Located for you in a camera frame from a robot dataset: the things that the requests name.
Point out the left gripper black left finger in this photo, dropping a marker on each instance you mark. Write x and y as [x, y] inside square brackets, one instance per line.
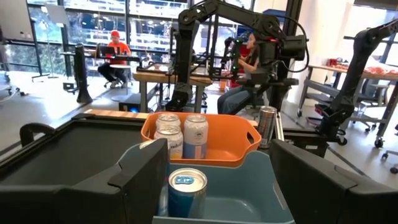
[77, 202]

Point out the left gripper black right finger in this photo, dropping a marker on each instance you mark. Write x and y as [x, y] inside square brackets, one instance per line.
[326, 199]

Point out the white and blue soda can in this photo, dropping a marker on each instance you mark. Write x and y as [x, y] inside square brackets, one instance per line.
[196, 137]

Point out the black neighbouring robot arm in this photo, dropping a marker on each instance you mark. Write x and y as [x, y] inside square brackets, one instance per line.
[357, 62]

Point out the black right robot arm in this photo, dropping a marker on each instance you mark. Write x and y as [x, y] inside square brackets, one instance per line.
[186, 46]

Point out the black background robot rig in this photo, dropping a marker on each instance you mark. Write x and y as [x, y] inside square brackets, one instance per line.
[236, 53]

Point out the blue storage crate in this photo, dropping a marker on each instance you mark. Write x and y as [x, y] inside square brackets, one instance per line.
[275, 11]

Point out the black structural pillar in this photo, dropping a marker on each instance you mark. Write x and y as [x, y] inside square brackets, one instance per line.
[290, 12]

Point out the person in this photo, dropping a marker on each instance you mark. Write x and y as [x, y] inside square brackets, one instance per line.
[233, 99]
[119, 48]

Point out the grey wheeled workbench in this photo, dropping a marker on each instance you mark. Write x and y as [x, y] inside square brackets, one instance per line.
[320, 85]

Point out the red cup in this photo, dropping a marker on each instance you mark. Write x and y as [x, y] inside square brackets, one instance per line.
[334, 61]

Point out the slim silver energy drink can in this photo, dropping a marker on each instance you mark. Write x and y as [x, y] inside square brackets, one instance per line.
[267, 127]

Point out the silver aluminium bar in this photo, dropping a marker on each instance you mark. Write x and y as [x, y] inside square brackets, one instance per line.
[280, 127]

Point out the blue-grey plastic bin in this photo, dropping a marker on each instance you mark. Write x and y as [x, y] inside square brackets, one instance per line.
[242, 199]

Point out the orange plastic bin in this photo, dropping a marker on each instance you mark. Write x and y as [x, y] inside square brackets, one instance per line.
[230, 137]

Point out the wooden board strip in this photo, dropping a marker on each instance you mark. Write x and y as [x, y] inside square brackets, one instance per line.
[118, 114]

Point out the black box with light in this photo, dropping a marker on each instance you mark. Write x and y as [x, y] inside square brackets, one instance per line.
[129, 105]

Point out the black office chair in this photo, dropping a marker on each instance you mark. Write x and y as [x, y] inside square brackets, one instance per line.
[371, 93]

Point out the wooden workbench table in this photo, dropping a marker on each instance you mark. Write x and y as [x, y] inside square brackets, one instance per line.
[155, 77]

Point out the black background desk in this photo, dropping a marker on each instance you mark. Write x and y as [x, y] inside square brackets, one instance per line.
[130, 58]

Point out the white round side table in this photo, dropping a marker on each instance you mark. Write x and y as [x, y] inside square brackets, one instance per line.
[121, 66]

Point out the dark laptop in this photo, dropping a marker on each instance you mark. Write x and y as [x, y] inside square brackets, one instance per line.
[107, 51]

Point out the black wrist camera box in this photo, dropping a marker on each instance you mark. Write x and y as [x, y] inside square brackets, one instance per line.
[293, 48]

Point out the black floor stand post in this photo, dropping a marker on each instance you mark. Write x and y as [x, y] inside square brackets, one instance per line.
[81, 74]

